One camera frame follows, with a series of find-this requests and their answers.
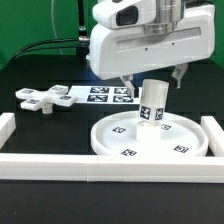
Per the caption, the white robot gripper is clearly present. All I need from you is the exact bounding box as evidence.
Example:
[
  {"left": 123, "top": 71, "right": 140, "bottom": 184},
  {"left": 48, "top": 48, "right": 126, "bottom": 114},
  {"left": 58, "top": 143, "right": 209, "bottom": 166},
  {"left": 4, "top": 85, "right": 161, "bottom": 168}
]
[{"left": 90, "top": 3, "right": 215, "bottom": 98}]

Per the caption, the white round table top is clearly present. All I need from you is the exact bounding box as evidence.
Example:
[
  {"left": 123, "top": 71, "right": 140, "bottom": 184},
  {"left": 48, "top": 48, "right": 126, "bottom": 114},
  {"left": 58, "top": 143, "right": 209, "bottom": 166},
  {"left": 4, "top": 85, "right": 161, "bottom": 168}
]
[{"left": 91, "top": 111, "right": 208, "bottom": 159}]

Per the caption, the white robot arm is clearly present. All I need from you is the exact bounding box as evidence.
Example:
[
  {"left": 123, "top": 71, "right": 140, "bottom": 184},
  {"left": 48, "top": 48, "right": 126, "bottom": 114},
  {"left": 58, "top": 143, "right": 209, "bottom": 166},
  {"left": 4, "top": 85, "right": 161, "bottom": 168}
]
[{"left": 90, "top": 0, "right": 215, "bottom": 96}]

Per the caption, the white sheet with markers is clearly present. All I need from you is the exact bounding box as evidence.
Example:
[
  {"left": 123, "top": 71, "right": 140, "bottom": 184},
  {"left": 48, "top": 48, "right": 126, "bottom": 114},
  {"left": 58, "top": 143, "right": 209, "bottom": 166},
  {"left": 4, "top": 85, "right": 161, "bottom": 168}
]
[{"left": 69, "top": 86, "right": 140, "bottom": 105}]

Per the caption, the white cross-shaped table base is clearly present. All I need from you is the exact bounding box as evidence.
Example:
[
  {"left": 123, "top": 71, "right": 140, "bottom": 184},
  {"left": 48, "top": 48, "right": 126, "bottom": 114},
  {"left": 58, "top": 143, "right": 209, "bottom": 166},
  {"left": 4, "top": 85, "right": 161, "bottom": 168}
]
[{"left": 15, "top": 85, "right": 77, "bottom": 114}]

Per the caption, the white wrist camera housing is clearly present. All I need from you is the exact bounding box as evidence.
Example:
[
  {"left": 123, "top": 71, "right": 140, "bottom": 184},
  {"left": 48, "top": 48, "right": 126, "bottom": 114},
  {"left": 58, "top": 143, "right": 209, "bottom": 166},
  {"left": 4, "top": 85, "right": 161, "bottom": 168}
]
[{"left": 93, "top": 0, "right": 156, "bottom": 29}]

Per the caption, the black cable bundle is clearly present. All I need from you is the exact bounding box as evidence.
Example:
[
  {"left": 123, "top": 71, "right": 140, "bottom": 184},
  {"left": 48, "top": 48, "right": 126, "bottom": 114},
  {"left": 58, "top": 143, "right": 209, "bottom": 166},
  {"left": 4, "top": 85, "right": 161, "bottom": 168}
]
[{"left": 6, "top": 0, "right": 93, "bottom": 64}]

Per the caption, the white right fence rail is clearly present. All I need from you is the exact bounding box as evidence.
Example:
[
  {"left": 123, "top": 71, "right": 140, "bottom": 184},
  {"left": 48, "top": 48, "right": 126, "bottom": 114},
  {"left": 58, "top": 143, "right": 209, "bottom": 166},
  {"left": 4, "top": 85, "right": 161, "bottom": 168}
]
[{"left": 201, "top": 116, "right": 224, "bottom": 157}]

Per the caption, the white fence rail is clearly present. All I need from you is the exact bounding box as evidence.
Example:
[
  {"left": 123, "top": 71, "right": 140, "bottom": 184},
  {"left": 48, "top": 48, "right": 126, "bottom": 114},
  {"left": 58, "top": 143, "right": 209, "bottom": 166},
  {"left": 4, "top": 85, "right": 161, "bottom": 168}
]
[
  {"left": 0, "top": 113, "right": 16, "bottom": 149},
  {"left": 0, "top": 153, "right": 224, "bottom": 183},
  {"left": 201, "top": 116, "right": 224, "bottom": 157}
]

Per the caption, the white front fence rail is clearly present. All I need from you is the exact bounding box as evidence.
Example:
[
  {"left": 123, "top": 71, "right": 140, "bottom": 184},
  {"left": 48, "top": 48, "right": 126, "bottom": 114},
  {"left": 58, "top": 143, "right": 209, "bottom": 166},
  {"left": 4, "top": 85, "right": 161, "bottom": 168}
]
[{"left": 0, "top": 153, "right": 224, "bottom": 183}]

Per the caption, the thin white cable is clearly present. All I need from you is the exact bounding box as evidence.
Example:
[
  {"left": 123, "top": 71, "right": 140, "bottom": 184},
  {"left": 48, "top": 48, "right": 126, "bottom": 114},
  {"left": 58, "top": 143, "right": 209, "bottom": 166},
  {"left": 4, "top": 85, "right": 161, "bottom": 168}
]
[{"left": 50, "top": 0, "right": 64, "bottom": 56}]

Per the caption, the white left fence rail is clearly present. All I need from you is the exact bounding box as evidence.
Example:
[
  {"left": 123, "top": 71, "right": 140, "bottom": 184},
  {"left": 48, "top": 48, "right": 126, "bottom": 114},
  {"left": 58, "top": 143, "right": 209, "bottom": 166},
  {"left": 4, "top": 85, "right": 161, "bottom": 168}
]
[{"left": 0, "top": 113, "right": 16, "bottom": 149}]

